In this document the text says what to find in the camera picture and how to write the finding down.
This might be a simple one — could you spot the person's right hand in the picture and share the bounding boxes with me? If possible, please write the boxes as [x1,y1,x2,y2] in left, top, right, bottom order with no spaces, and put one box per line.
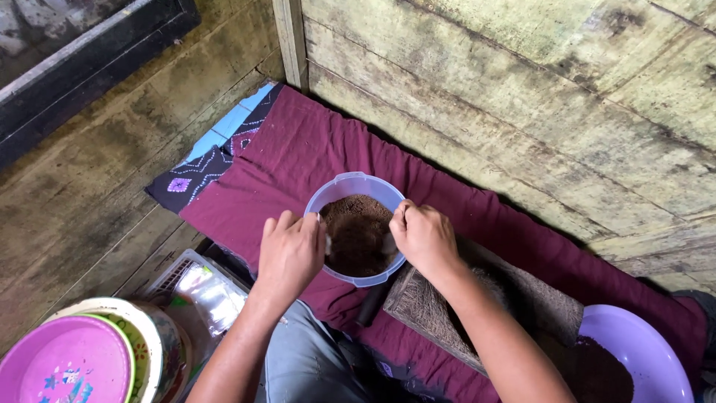
[389,199,467,281]

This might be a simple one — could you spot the person's left hand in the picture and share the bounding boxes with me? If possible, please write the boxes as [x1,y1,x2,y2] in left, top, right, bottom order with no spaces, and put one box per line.
[254,210,329,303]

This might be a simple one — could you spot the small clear plastic bag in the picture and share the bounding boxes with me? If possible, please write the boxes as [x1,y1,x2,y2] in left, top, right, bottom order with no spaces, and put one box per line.
[318,212,399,258]

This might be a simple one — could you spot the worn wooden grater board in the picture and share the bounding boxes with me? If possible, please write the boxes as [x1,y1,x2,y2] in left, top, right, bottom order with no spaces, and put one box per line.
[383,235,585,377]

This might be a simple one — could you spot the brown ground powder in tub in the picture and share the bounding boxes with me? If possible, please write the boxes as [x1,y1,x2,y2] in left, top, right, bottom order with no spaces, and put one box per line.
[319,194,399,278]

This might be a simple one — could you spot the heap of clear plastic bags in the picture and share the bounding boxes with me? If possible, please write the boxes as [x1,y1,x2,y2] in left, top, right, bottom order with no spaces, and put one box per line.
[168,262,248,359]

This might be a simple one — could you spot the clear round plastic tub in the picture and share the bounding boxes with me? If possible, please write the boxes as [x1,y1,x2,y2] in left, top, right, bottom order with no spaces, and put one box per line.
[304,171,408,288]

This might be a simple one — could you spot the maroon cloth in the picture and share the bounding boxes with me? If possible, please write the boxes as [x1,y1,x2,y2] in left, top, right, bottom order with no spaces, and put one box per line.
[179,85,709,403]

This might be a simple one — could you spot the person's grey jeans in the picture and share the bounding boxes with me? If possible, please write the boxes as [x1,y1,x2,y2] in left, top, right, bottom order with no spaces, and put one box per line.
[253,299,395,403]

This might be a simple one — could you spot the black patterned cloth blue edge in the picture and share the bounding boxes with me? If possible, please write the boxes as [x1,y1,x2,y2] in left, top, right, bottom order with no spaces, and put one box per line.
[145,82,284,215]

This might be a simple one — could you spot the white plastic basket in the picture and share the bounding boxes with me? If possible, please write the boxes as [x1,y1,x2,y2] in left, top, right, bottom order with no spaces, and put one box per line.
[142,249,254,359]

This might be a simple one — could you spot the white floral bowl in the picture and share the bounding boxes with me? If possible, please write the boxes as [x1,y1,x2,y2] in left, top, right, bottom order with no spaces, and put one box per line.
[44,296,194,403]

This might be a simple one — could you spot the brown ground powder in basin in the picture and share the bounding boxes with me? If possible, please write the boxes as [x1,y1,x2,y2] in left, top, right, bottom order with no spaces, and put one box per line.
[551,335,635,403]

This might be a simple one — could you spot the purple plastic basin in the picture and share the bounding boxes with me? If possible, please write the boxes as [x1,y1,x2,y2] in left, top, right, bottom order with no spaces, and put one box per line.
[576,304,695,403]

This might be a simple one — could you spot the pink plastic plate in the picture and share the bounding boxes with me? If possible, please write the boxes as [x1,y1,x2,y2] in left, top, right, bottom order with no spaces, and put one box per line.
[0,315,135,403]

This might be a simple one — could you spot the dark grey fabric item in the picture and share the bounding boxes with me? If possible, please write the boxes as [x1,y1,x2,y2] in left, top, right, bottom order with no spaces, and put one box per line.
[671,289,716,403]

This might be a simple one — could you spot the black cylindrical handle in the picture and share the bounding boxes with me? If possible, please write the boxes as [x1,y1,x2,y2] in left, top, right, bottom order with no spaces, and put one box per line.
[355,279,393,329]

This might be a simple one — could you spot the wooden wall post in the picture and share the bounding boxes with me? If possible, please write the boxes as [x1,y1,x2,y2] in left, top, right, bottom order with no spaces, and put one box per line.
[272,0,310,95]

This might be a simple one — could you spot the black wooden frame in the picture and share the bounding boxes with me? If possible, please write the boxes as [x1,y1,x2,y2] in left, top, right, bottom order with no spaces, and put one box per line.
[0,0,202,169]

